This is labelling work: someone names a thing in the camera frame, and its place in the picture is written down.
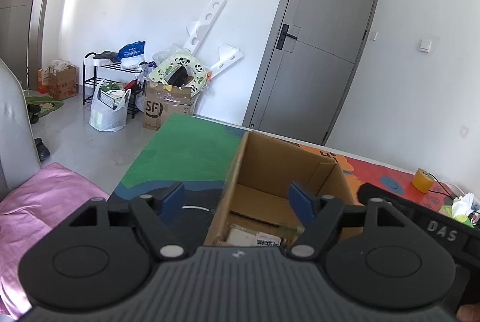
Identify white chair back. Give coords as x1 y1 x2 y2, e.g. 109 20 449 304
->
0 61 41 199

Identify small brown cardboard box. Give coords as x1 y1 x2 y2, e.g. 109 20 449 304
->
49 65 77 100

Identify pink cloth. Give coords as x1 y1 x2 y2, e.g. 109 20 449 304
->
0 163 108 320

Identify short white perforated board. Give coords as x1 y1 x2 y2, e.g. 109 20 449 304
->
208 45 244 79

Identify white wall switch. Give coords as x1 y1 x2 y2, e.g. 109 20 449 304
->
419 39 433 53

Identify open cardboard box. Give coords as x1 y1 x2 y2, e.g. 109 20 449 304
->
203 132 356 246

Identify white plastic shopping bag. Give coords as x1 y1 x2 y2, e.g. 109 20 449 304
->
89 80 131 132

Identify colourful cartoon table mat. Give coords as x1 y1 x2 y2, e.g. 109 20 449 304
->
112 112 462 244

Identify black shoe rack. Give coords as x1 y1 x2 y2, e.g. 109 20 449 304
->
80 52 144 119

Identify tall white perforated board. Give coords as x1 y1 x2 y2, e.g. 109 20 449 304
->
182 0 227 56

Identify green cartoon floor mat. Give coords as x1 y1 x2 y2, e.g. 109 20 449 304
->
25 95 64 118

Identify grey door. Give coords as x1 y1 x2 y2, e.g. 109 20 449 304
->
242 0 377 144

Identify yellow tape roll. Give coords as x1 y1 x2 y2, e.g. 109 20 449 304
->
411 168 435 194

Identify blue plastic bag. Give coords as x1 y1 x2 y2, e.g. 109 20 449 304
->
117 41 145 61

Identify black shoe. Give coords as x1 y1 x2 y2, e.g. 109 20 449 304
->
34 138 50 162

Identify black DAS case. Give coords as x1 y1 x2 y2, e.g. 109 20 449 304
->
357 183 479 321

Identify SF cardboard box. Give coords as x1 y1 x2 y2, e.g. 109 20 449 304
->
143 82 196 130

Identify black door handle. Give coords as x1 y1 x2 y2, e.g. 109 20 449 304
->
276 23 298 50

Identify panda print seat ring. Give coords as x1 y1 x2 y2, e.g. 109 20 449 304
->
148 54 209 97

